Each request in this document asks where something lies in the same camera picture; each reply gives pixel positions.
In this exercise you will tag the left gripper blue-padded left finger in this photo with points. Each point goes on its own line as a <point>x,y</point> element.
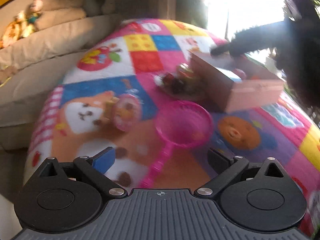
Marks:
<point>91,170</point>

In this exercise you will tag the colourful patchwork play mat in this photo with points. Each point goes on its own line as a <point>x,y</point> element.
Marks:
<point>72,120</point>

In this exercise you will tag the beige sofa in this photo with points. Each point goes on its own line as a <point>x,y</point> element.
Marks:
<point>41,60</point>

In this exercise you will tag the pink cardboard box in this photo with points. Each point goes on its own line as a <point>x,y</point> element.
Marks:
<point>235,84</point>

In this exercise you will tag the yellow plush doll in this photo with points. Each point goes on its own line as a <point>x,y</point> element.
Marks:
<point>23,24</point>

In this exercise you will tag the beige pillow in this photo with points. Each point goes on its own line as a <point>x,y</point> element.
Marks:
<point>57,17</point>

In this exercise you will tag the pink round toy clock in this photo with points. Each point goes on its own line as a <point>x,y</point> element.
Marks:
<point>123,112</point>

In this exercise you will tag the grey plush toys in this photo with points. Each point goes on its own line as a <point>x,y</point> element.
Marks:
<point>99,7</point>

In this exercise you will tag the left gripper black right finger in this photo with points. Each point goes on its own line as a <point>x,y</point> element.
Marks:
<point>229,171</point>

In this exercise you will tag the pink toy net basket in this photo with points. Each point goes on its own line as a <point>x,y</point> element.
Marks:
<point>180,124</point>

